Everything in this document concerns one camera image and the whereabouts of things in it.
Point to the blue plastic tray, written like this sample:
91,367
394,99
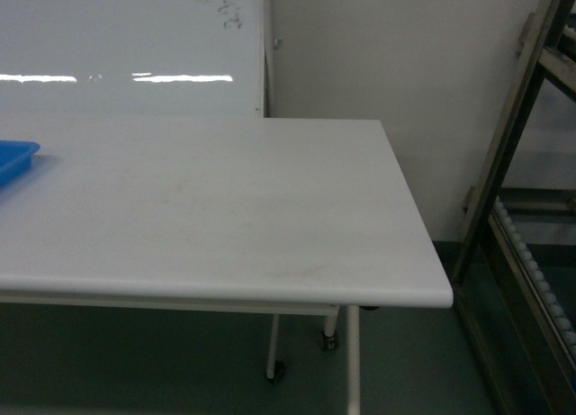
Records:
16,159

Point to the white whiteboard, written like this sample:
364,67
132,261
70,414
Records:
158,57

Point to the white folding table frame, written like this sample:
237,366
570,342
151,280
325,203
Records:
274,366

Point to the steel flow rack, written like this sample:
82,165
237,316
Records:
514,275

